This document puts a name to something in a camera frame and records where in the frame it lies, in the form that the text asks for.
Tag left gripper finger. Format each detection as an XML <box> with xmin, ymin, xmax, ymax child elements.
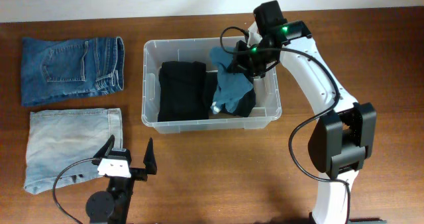
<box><xmin>143</xmin><ymin>137</ymin><xmax>158</xmax><ymax>175</ymax></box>
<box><xmin>92</xmin><ymin>135</ymin><xmax>115</xmax><ymax>165</ymax></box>

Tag large black garment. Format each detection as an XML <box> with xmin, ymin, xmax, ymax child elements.
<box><xmin>158</xmin><ymin>61</ymin><xmax>209</xmax><ymax>122</ymax></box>

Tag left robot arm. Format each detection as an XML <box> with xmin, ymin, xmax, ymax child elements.
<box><xmin>85</xmin><ymin>135</ymin><xmax>157</xmax><ymax>224</ymax></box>

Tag light blue jeans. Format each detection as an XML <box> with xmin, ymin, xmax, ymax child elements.
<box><xmin>24</xmin><ymin>108</ymin><xmax>123</xmax><ymax>194</ymax></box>

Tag blue shirt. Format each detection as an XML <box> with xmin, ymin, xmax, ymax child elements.
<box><xmin>209</xmin><ymin>47</ymin><xmax>256</xmax><ymax>117</ymax></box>

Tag clear plastic storage bin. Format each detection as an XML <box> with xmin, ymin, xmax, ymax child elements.
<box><xmin>141</xmin><ymin>37</ymin><xmax>282</xmax><ymax>134</ymax></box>

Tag dark blue jeans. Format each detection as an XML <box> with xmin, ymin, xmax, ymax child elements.
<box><xmin>21</xmin><ymin>36</ymin><xmax>125</xmax><ymax>107</ymax></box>

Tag small black garment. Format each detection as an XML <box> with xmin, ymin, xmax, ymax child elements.
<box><xmin>202</xmin><ymin>71</ymin><xmax>256</xmax><ymax>117</ymax></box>

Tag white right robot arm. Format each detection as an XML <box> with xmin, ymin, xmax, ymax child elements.
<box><xmin>229</xmin><ymin>1</ymin><xmax>377</xmax><ymax>223</ymax></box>

